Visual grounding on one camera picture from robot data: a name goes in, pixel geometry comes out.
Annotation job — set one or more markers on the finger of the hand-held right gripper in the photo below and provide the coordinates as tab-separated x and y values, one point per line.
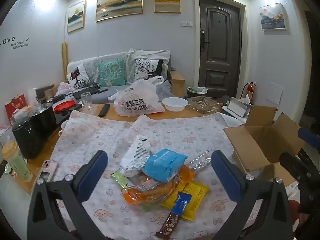
311	140
297	168

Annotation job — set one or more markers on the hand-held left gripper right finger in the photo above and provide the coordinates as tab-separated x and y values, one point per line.
226	177

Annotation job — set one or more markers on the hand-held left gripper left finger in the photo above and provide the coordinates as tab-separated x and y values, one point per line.
91	177

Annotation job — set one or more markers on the brown cardboard box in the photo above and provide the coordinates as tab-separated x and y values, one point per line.
252	150

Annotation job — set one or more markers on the white snack packet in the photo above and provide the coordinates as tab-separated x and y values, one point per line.
135	155

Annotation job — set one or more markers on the orange translucent snack packet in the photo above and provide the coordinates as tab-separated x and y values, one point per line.
150	193

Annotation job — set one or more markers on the blue snack packet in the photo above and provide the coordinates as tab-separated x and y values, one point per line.
162	165

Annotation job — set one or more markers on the green snack packet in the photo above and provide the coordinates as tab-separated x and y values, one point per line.
120	178

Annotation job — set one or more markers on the clear plastic snack wrapper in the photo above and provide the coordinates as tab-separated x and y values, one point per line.
200	161

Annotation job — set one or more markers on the yellow snack packet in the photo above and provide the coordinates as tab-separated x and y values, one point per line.
197	195

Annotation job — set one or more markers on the pink phone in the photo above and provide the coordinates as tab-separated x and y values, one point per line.
48	171

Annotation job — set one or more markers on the white plastic sheet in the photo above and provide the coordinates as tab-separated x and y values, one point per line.
231	118

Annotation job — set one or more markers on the blue and brown chocolate bar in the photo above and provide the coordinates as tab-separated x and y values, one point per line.
175	215

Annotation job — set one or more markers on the black remote control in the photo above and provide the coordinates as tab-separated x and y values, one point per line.
103	110

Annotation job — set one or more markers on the pink cartoon printed cloth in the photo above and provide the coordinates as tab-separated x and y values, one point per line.
175	130

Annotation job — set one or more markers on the metal tissue box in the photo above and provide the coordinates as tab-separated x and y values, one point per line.
237	107

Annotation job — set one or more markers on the wide black pot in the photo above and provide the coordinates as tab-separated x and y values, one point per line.
42	120

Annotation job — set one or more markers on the red round lid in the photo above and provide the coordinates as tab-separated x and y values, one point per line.
64	105

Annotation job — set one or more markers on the green drink bottle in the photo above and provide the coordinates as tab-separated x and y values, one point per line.
16	161

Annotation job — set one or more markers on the red fire extinguisher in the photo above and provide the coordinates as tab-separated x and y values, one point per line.
250	92

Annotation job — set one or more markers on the glass ashtray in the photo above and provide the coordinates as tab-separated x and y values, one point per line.
203	103

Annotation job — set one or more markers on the wine glass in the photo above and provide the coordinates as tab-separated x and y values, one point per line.
87	100

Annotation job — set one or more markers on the black laptop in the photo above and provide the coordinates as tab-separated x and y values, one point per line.
87	92

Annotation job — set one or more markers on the white bowl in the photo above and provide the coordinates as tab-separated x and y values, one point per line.
175	103

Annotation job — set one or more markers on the trash bin with green bag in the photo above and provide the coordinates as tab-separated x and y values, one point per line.
196	92

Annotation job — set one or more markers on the white printed plastic bag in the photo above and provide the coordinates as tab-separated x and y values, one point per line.
137	100

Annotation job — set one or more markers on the white cushion black red print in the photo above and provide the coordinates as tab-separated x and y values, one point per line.
77	76

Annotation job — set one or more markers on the red gift bag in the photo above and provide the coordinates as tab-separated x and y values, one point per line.
16	107

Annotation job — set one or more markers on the wooden side table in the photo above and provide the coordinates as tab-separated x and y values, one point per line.
177	85

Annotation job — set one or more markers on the teal tree print cushion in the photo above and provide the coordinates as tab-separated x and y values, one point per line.
111	72

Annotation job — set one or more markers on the grey sofa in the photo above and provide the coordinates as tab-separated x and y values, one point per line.
92	65

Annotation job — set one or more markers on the white tree print cushion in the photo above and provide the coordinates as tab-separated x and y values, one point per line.
145	70

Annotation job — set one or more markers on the rolled bamboo mat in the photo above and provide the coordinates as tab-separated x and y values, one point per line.
65	60

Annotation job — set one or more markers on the white framed blue mountain painting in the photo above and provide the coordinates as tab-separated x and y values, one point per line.
272	17

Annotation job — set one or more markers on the dark brown door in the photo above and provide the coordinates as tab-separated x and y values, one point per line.
220	45

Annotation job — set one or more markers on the white tree-print cushion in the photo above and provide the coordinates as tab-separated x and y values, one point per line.
150	55

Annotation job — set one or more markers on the small framed mountain painting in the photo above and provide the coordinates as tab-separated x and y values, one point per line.
76	17

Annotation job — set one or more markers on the wide framed golden tree painting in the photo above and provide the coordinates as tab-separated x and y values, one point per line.
120	2

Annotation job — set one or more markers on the white wall panel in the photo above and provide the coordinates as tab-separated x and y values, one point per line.
275	92

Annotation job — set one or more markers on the white wall switch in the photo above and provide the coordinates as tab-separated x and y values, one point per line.
186	24

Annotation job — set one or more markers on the black lettering wall sticker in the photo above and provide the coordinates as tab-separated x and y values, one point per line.
10	41

